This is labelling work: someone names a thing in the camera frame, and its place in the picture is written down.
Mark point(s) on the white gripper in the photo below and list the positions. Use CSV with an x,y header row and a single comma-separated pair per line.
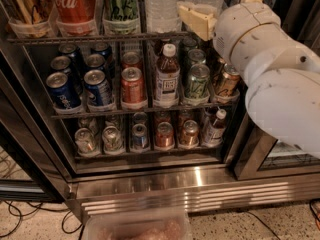
x,y
245,25

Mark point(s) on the red cola can top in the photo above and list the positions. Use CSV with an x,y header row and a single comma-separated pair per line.
x,y
75,16

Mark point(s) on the blue silver can bottom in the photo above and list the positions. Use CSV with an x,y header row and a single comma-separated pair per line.
x,y
139,137

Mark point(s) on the gold can top shelf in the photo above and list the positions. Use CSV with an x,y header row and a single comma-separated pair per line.
x,y
32,13

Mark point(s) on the red soda can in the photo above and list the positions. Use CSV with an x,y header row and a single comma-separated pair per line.
x,y
133,95
132,59

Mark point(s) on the brown tea bottle middle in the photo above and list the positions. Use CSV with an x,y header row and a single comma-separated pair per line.
x,y
167,76

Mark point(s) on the front gold can middle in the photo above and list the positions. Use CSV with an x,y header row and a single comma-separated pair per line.
x,y
226,83

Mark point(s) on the front red soda can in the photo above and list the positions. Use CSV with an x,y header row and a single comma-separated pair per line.
x,y
133,95

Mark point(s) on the front left blue pepsi can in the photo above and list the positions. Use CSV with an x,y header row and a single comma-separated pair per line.
x,y
65,99

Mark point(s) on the blue pepsi can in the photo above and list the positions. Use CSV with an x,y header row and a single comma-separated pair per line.
x,y
98,91
65,99

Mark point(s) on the copper can bottom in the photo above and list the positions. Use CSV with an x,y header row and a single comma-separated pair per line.
x,y
189,133

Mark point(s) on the clear plastic bin floor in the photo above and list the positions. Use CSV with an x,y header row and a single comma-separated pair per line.
x,y
164,223

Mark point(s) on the stainless steel fridge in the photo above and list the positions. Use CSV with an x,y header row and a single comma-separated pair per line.
x,y
197,178

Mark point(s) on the red can bottom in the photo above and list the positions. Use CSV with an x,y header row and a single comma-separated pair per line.
x,y
164,136

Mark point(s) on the green can top shelf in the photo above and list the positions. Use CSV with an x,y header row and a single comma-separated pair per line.
x,y
121,16

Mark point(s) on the front green can middle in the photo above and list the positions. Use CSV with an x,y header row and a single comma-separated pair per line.
x,y
196,86

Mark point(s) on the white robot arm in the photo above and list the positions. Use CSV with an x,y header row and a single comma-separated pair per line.
x,y
281,74

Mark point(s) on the middle left pepsi can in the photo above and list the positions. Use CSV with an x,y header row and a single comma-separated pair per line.
x,y
65,65

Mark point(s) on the glass fridge door right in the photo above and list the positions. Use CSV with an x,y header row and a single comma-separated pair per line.
x,y
262,155

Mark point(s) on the tea bottle bottom shelf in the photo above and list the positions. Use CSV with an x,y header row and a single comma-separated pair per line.
x,y
214,129

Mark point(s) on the rear red soda can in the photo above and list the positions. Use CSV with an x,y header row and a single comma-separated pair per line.
x,y
132,59

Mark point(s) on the silver can bottom left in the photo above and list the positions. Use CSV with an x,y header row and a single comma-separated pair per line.
x,y
86,143

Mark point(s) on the front right blue pepsi can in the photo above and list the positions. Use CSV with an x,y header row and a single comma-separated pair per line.
x,y
98,91

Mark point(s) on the middle right pepsi can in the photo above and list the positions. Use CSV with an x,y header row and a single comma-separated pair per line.
x,y
97,62

